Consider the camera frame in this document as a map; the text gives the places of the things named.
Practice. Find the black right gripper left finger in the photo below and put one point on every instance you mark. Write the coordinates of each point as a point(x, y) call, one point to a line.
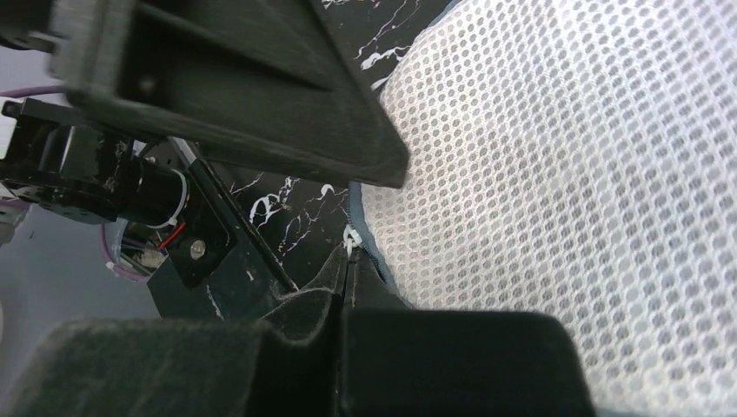
point(282, 364)

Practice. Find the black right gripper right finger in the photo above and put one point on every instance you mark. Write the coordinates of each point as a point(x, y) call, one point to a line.
point(402, 361)

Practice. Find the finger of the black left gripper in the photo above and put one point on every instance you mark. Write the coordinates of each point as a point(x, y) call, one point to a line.
point(261, 84)

